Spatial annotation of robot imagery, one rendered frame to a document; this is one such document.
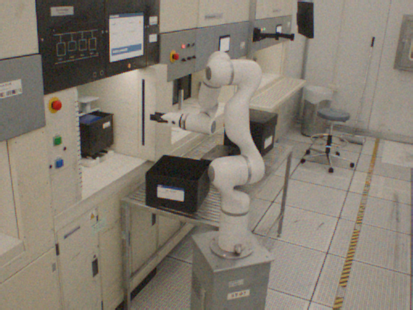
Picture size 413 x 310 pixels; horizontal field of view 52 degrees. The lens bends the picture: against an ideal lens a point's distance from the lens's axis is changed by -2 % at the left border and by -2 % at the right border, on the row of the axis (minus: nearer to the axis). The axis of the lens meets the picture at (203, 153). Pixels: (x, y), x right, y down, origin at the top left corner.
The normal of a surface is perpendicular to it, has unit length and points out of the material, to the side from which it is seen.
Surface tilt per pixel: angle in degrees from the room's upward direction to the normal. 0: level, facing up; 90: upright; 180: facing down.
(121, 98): 90
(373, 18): 90
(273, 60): 90
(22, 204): 90
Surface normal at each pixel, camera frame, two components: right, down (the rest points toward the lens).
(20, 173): 0.91, 0.19
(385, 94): -0.42, 0.31
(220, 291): 0.35, 0.36
